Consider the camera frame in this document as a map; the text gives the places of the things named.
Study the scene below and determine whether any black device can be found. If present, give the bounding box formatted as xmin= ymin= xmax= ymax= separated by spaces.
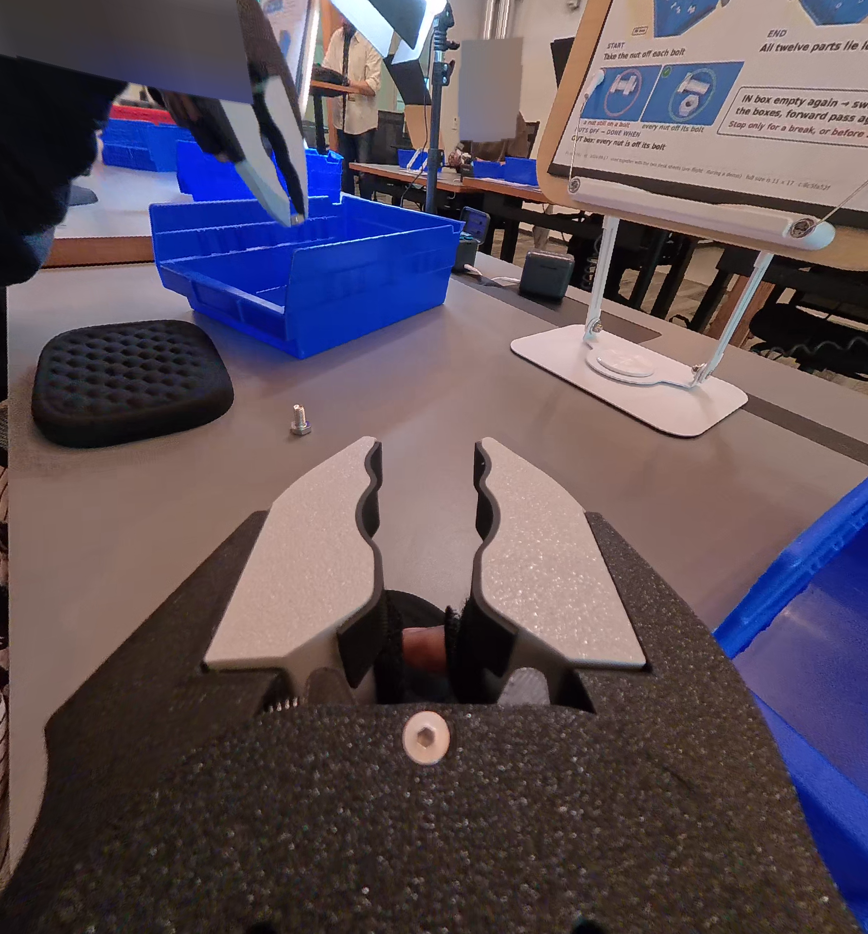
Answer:
xmin=452 ymin=206 xmax=492 ymax=274

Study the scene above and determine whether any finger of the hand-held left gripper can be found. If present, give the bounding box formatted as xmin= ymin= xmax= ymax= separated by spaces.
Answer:
xmin=246 ymin=64 xmax=309 ymax=220
xmin=217 ymin=101 xmax=294 ymax=225

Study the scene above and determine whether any wooden office desk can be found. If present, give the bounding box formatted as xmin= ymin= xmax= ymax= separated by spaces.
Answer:
xmin=348 ymin=161 xmax=551 ymax=265

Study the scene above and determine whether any person's right hand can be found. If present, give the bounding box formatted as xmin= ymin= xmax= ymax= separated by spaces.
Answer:
xmin=403 ymin=626 xmax=451 ymax=674

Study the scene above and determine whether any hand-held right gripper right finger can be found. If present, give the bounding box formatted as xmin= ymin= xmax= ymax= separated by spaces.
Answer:
xmin=472 ymin=437 xmax=648 ymax=687

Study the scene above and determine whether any black honeycomb wrist pad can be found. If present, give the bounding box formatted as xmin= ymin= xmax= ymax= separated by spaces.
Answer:
xmin=31 ymin=320 xmax=235 ymax=448

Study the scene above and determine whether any printed instruction sheet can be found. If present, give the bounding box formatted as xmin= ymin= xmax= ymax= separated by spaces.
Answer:
xmin=548 ymin=0 xmax=868 ymax=214

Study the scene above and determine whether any black light stand pole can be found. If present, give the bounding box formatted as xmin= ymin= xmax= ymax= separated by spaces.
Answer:
xmin=424 ymin=6 xmax=455 ymax=214

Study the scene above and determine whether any person's left forearm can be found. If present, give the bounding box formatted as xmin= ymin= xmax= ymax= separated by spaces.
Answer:
xmin=0 ymin=44 xmax=127 ymax=293

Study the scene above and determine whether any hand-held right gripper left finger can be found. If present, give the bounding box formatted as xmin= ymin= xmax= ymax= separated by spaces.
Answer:
xmin=204 ymin=436 xmax=385 ymax=690

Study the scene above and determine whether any light grey table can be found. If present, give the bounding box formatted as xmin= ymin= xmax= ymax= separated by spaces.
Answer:
xmin=42 ymin=162 xmax=159 ymax=268

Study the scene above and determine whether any white document stand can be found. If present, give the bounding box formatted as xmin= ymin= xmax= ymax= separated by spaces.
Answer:
xmin=510 ymin=69 xmax=868 ymax=439

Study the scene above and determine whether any studio light panel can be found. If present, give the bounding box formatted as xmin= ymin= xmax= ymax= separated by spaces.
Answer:
xmin=330 ymin=0 xmax=451 ymax=108

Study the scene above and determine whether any instruction sign board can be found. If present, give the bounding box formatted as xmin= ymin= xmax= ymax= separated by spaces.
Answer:
xmin=536 ymin=0 xmax=868 ymax=272

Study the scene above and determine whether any dark grey box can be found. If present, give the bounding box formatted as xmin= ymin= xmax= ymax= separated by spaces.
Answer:
xmin=519 ymin=250 xmax=575 ymax=302

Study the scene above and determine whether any black office chair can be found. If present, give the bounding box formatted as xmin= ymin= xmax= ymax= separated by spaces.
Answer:
xmin=751 ymin=288 xmax=868 ymax=380

